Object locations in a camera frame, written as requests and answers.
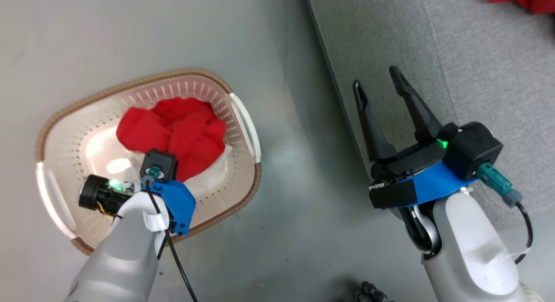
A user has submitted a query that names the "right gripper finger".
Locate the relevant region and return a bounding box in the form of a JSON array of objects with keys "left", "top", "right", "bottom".
[
  {"left": 352, "top": 79, "right": 398, "bottom": 162},
  {"left": 388, "top": 66, "right": 444, "bottom": 143}
]

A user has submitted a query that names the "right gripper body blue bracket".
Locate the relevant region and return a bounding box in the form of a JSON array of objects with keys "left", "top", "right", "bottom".
[{"left": 368, "top": 137, "right": 478, "bottom": 210}]

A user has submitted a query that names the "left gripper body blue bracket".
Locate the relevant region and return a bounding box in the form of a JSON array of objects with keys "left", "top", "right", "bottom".
[{"left": 78, "top": 174, "right": 197, "bottom": 237}]

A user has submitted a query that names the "plain red garment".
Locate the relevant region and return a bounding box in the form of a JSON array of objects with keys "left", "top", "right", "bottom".
[{"left": 116, "top": 97, "right": 227, "bottom": 183}]

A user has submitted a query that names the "grey fabric sofa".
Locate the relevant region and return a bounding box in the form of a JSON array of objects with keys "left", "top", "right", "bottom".
[{"left": 303, "top": 0, "right": 555, "bottom": 227}]

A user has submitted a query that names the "pink perforated laundry basket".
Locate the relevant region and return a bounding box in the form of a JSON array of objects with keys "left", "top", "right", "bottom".
[{"left": 35, "top": 68, "right": 262, "bottom": 257}]

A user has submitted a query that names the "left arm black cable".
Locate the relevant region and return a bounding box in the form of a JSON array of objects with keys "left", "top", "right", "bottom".
[{"left": 145, "top": 181, "right": 199, "bottom": 302}]

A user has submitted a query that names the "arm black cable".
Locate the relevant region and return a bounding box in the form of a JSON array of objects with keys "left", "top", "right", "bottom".
[
  {"left": 145, "top": 181, "right": 199, "bottom": 302},
  {"left": 513, "top": 201, "right": 534, "bottom": 265}
]

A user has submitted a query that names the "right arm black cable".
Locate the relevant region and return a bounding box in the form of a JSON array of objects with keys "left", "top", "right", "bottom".
[{"left": 513, "top": 201, "right": 534, "bottom": 265}]

